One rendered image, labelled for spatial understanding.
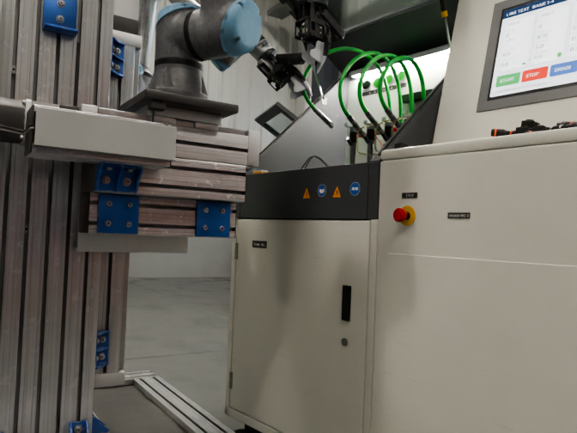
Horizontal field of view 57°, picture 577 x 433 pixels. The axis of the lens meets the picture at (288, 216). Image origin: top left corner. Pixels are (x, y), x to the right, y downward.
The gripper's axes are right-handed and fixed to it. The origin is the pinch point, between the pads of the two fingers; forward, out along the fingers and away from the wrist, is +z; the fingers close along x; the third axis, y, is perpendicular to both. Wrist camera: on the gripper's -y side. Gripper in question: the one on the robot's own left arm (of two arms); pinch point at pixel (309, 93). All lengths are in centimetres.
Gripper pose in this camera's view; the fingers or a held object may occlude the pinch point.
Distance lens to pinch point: 193.3
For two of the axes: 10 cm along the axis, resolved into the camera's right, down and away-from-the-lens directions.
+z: 6.8, 7.3, -0.3
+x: 2.2, -2.4, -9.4
